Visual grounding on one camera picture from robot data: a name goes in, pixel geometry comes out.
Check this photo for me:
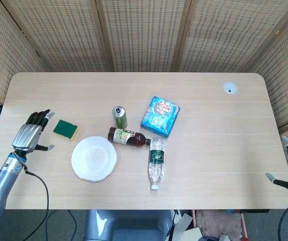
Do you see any woven bamboo screen panel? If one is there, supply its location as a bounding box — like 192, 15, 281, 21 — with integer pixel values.
0, 0, 50, 103
1, 0, 113, 73
88, 0, 194, 73
171, 0, 288, 73
243, 5, 288, 134

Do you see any white round plate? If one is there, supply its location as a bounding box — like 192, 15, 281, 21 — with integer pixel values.
71, 136, 117, 182

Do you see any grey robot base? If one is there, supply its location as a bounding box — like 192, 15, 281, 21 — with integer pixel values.
83, 209, 175, 241

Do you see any green drink can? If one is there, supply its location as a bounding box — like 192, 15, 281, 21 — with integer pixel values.
112, 105, 128, 129

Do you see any green yellow sponge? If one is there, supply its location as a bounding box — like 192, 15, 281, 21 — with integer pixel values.
53, 119, 80, 141

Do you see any clear water bottle green label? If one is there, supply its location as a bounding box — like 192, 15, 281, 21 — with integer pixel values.
148, 137, 166, 190

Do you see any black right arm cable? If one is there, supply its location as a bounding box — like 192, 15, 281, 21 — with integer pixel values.
277, 199, 288, 241

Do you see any blue cookie box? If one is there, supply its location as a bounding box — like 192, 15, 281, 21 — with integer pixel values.
140, 96, 181, 139

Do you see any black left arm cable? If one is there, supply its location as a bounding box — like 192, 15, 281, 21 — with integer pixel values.
25, 168, 78, 241

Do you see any brown tea bottle with label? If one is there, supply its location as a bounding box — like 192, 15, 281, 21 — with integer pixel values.
107, 127, 152, 149

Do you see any white cardboard piece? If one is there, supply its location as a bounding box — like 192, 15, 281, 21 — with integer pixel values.
169, 213, 194, 238

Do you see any white table cable grommet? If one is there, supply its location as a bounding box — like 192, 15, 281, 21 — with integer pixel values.
223, 82, 239, 94

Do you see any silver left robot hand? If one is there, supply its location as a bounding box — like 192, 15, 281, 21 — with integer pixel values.
12, 109, 55, 154

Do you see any pink plastic bag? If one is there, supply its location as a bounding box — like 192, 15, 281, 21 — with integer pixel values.
196, 209, 242, 239

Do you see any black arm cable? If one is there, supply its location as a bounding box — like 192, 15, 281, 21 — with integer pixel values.
277, 199, 288, 241
25, 168, 78, 241

